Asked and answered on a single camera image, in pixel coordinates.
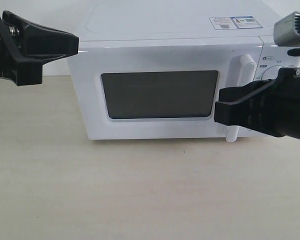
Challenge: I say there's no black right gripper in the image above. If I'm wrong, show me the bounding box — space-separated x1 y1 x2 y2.
213 67 300 140

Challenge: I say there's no white microwave door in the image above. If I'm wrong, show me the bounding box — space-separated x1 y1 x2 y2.
68 36 263 142

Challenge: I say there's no blue white label sticker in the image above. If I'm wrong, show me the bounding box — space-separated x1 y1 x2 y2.
209 16 263 30

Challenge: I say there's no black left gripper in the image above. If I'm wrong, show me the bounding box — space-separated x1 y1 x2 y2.
0 10 79 86

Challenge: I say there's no upper white control knob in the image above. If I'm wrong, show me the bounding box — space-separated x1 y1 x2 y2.
261 65 283 80

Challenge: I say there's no white microwave oven body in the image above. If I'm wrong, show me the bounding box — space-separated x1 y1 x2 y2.
77 0 300 81

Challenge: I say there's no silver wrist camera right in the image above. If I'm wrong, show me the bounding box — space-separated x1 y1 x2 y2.
273 11 300 57

